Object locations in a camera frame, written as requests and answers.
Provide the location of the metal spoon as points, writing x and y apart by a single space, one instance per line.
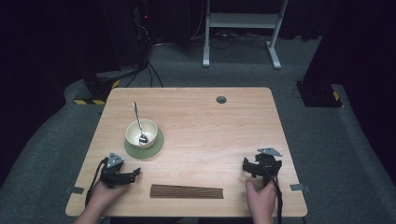
138 119

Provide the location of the black yellow-striped stand base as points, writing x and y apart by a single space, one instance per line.
320 95
96 90

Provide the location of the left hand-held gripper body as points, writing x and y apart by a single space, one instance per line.
112 178

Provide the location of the black equipment rack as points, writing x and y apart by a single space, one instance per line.
134 31

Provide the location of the grey tape piece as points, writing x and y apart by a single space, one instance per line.
299 187
74 190

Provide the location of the person's left hand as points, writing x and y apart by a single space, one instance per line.
104 194

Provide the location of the person's right hand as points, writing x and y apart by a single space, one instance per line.
261 199

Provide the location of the cream ceramic bowl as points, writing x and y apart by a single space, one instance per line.
141 132

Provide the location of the row of brown chopsticks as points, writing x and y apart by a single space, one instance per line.
186 191

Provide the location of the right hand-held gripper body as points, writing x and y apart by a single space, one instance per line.
267 166

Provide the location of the white metal stand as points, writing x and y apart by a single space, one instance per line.
243 20

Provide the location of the round green coaster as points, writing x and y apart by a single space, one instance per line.
155 147

